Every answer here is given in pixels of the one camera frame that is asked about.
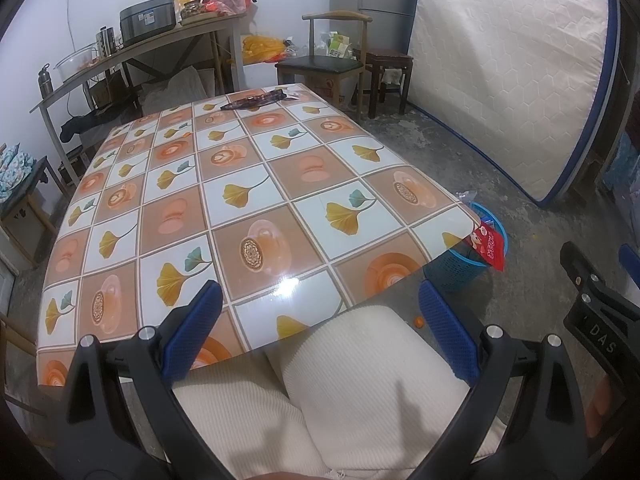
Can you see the clear glass bowl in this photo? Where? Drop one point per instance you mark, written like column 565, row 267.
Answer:
column 75, row 62

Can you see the yellow plastic bag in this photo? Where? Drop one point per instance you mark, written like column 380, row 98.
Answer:
column 260, row 47

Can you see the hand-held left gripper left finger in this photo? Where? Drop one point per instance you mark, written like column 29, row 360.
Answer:
column 195, row 325

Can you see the person's right hand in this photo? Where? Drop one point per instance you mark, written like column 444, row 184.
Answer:
column 599, row 405

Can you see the steel mug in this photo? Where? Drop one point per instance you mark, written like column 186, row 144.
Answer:
column 104, row 42

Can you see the tile pattern tablecloth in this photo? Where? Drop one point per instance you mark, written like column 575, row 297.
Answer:
column 240, row 170

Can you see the round snack tray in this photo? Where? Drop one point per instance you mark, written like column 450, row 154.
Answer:
column 197, row 12

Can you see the steel water bottle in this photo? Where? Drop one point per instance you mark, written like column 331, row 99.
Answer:
column 45, row 82

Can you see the white green carton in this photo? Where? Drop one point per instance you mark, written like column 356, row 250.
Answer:
column 339, row 45

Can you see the light wooden stool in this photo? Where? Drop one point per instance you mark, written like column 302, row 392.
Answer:
column 30, row 205

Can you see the black cloth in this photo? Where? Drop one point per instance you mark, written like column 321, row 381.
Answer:
column 90, row 120

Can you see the white sack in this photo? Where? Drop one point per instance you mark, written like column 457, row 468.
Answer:
column 175, row 90

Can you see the blue plastic basket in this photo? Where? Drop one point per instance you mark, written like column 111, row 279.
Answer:
column 452, row 270

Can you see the white mattress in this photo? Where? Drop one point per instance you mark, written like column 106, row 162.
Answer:
column 500, row 60

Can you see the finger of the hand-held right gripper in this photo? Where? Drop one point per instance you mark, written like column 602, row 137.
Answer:
column 631, row 260
column 577, row 267

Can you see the dark red snack wrapper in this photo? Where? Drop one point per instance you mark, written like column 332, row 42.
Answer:
column 250, row 101

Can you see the wooden chair with dark seat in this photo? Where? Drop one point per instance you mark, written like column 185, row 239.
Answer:
column 320, row 64

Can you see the floral cushion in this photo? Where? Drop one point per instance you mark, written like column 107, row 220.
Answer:
column 15, row 170

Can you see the red snack packet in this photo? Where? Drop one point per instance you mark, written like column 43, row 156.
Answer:
column 490, row 250

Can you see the grey long table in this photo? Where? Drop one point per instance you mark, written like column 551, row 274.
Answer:
column 150, row 45

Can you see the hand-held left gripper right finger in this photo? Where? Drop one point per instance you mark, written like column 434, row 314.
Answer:
column 447, row 330

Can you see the cardboard box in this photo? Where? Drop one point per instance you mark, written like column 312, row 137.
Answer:
column 330, row 87

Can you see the grey rice cooker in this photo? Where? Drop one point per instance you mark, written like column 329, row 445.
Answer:
column 147, row 22

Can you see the dark wooden stool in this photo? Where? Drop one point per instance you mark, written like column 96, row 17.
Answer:
column 385, row 55

